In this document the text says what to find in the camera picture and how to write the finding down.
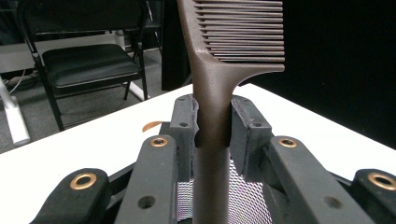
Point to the orange sticker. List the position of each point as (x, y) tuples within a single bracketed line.
[(152, 125)]

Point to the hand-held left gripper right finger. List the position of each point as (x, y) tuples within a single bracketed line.
[(249, 143)]

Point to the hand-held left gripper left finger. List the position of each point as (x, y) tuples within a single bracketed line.
[(183, 137)]

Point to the black mesh pen holder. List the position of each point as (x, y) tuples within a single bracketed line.
[(246, 199)]

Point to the black folding chair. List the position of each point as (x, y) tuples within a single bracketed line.
[(87, 62)]

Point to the white metal leg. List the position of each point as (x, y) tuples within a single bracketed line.
[(14, 118)]

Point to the brown comb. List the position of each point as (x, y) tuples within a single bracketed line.
[(213, 93)]

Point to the black partition panel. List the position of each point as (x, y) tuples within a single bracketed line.
[(174, 46)]

